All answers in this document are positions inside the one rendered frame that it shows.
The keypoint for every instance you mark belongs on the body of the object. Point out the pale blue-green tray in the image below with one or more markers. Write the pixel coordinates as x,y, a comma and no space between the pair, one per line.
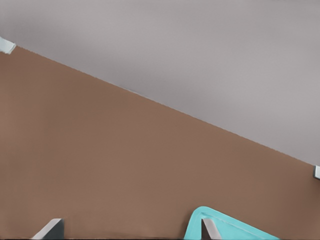
233,231

